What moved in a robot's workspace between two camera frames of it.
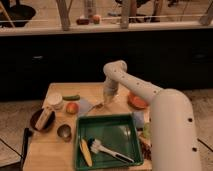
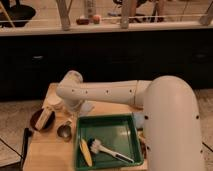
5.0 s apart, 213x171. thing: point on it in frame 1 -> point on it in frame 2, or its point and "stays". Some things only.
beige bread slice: [46, 109] stays
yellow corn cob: [86, 152] stays
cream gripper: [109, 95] -> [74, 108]
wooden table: [51, 144] stays
